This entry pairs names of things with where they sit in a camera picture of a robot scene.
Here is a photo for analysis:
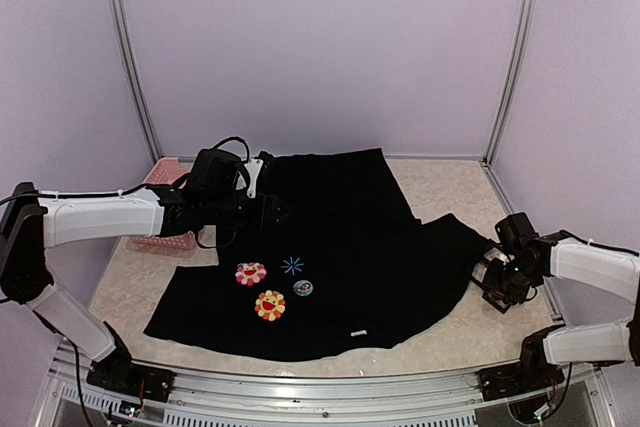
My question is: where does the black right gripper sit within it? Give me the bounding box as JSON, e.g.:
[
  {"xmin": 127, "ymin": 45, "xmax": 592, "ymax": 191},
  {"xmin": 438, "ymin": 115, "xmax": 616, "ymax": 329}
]
[{"xmin": 482, "ymin": 257, "xmax": 539, "ymax": 305}]

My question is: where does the black display box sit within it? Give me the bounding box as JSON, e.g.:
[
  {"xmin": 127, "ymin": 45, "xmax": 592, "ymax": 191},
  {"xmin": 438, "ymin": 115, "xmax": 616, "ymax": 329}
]
[
  {"xmin": 482, "ymin": 291, "xmax": 513, "ymax": 314},
  {"xmin": 471, "ymin": 244, "xmax": 504, "ymax": 291}
]

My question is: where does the round blue pin badge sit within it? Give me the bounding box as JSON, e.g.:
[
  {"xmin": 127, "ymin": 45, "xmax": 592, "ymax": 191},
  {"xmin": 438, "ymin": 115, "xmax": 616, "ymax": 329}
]
[{"xmin": 293, "ymin": 280, "xmax": 314, "ymax": 297}]

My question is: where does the black t-shirt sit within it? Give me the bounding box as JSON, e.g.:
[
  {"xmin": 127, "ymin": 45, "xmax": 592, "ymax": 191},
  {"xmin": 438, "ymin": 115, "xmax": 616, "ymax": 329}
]
[{"xmin": 145, "ymin": 149, "xmax": 488, "ymax": 362}]

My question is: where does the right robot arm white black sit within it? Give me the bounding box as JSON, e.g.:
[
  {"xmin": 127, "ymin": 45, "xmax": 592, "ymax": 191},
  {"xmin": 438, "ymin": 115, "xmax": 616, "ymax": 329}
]
[{"xmin": 476, "ymin": 212, "xmax": 639, "ymax": 400}]

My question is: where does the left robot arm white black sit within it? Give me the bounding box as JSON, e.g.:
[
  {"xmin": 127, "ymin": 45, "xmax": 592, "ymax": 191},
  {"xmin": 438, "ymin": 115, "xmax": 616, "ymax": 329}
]
[{"xmin": 1, "ymin": 146, "xmax": 291, "ymax": 392}]

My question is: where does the pink yellow flower brooch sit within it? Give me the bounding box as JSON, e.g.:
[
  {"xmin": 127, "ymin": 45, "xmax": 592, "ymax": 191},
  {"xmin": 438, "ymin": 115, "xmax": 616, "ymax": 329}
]
[{"xmin": 235, "ymin": 262, "xmax": 267, "ymax": 287}]

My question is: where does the orange yellow flower brooch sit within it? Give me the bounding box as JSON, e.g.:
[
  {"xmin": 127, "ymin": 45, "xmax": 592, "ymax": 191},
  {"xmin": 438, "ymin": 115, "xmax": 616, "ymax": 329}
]
[{"xmin": 254, "ymin": 290, "xmax": 286, "ymax": 322}]

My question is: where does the pink plastic basket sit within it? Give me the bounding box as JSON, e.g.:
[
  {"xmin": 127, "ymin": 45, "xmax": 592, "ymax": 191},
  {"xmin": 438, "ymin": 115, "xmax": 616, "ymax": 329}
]
[{"xmin": 130, "ymin": 157, "xmax": 196, "ymax": 254}]

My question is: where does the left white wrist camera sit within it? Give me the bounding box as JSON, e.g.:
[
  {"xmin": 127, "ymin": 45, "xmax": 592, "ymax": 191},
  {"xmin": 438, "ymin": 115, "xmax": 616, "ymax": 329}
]
[{"xmin": 235, "ymin": 151, "xmax": 274, "ymax": 199}]

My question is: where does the front aluminium rail base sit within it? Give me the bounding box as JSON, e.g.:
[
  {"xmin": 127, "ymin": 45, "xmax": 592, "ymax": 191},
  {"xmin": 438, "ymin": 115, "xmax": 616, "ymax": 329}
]
[{"xmin": 34, "ymin": 341, "xmax": 616, "ymax": 427}]

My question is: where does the left aluminium frame post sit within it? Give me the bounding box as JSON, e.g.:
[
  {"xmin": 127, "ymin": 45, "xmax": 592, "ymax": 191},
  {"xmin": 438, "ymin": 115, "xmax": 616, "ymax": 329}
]
[{"xmin": 108, "ymin": 0, "xmax": 162, "ymax": 163}]

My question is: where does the aluminium frame post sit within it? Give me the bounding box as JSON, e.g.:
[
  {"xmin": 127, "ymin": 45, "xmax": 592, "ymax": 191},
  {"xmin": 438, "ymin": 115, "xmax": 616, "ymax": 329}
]
[
  {"xmin": 108, "ymin": 0, "xmax": 162, "ymax": 163},
  {"xmin": 483, "ymin": 0, "xmax": 536, "ymax": 170}
]

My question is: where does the right aluminium frame post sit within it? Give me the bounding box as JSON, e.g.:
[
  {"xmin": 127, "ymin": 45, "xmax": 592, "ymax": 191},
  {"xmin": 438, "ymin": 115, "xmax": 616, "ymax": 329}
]
[{"xmin": 483, "ymin": 0, "xmax": 536, "ymax": 170}]

